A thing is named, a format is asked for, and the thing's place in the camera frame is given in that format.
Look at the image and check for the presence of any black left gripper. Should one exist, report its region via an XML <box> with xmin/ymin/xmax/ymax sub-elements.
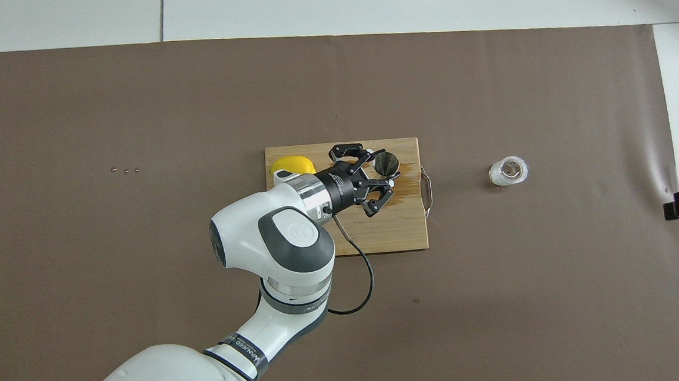
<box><xmin>313</xmin><ymin>141</ymin><xmax>404</xmax><ymax>220</ymax></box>

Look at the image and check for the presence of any steel jigger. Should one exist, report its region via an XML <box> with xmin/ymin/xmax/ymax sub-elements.
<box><xmin>371</xmin><ymin>150</ymin><xmax>401</xmax><ymax>180</ymax></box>

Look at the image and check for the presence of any yellow lemon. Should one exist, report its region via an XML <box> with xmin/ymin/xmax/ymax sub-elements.
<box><xmin>269</xmin><ymin>153</ymin><xmax>317</xmax><ymax>179</ymax></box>

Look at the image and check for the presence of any wooden cutting board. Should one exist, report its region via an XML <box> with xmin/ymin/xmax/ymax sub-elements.
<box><xmin>263</xmin><ymin>136</ymin><xmax>437</xmax><ymax>262</ymax></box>

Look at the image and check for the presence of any brown paper table mat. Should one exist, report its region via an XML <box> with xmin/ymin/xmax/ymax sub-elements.
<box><xmin>0</xmin><ymin>9</ymin><xmax>679</xmax><ymax>381</ymax></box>

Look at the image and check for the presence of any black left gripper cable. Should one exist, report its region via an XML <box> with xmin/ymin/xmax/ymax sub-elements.
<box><xmin>194</xmin><ymin>212</ymin><xmax>381</xmax><ymax>381</ymax></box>

